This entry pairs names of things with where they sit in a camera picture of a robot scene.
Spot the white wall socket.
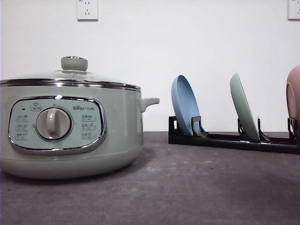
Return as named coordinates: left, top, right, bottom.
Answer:
left=288, top=0, right=300, bottom=22
left=77, top=0, right=99, bottom=23

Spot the pink plate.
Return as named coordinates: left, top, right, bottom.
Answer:
left=286, top=65, right=300, bottom=138

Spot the green plate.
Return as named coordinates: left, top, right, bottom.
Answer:
left=230, top=73, right=260, bottom=143

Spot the black plate rack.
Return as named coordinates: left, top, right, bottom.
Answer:
left=169, top=116, right=300, bottom=154

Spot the blue plate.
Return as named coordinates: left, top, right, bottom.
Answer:
left=171, top=75, right=201, bottom=136

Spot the white wall socket right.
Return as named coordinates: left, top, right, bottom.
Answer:
left=288, top=0, right=300, bottom=22

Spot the white wall socket left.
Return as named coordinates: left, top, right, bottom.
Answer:
left=77, top=0, right=99, bottom=23

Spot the green electric steamer pot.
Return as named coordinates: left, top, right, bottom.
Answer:
left=0, top=79, right=159, bottom=179

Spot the glass steamer lid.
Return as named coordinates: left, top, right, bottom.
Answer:
left=0, top=56, right=141, bottom=91

